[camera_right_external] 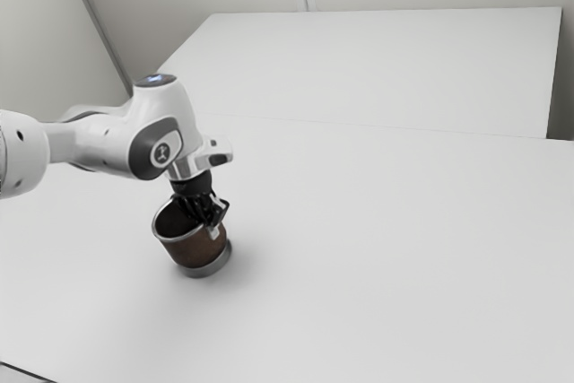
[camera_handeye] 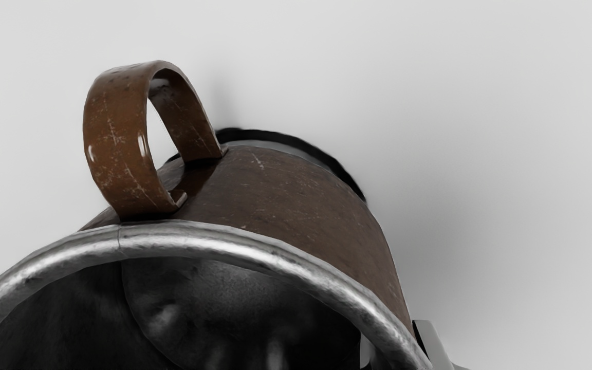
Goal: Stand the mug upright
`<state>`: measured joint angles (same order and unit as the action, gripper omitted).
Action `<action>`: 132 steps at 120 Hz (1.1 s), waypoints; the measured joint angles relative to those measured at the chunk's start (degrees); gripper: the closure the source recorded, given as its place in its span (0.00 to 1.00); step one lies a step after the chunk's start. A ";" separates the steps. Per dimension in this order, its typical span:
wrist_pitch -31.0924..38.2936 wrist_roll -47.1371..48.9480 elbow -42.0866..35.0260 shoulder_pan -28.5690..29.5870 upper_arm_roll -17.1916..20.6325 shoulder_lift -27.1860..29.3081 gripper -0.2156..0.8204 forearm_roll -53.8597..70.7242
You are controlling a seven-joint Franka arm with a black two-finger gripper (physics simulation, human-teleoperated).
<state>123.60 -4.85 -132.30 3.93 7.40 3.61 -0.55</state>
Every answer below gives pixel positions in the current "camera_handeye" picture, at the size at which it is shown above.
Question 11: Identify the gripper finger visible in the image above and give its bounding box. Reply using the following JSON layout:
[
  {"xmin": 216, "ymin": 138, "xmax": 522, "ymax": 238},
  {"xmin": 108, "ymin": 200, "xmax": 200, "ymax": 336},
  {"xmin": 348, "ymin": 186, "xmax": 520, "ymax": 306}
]
[{"xmin": 412, "ymin": 320, "xmax": 469, "ymax": 370}]

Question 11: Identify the brown metal mug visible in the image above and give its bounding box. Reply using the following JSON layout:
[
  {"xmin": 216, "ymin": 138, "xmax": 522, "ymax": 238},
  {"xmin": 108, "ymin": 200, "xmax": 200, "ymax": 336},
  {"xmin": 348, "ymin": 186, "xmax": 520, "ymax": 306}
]
[{"xmin": 0, "ymin": 60, "xmax": 434, "ymax": 370}]

